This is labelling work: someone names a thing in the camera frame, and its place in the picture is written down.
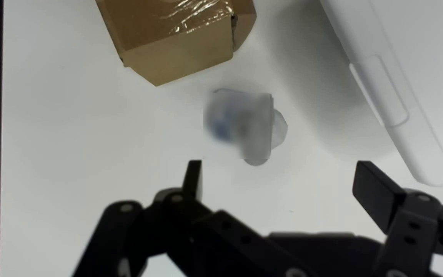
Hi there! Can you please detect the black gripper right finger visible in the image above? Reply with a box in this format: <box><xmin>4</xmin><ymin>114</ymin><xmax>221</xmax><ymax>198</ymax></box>
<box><xmin>350</xmin><ymin>161</ymin><xmax>443</xmax><ymax>277</ymax></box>

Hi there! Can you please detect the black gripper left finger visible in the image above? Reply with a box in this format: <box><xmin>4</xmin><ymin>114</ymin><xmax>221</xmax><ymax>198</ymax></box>
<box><xmin>72</xmin><ymin>159</ymin><xmax>304</xmax><ymax>277</ymax></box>

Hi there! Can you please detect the small clear spray bottle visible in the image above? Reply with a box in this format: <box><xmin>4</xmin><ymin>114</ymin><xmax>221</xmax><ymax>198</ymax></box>
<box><xmin>202</xmin><ymin>88</ymin><xmax>289</xmax><ymax>168</ymax></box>

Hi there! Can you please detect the white plastic lidded container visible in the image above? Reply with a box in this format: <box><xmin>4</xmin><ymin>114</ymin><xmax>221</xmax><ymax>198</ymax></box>
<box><xmin>318</xmin><ymin>0</ymin><xmax>443</xmax><ymax>188</ymax></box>

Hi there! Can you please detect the taped brown cardboard box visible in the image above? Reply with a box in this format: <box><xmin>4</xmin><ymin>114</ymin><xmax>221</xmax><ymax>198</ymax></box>
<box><xmin>95</xmin><ymin>0</ymin><xmax>258</xmax><ymax>88</ymax></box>

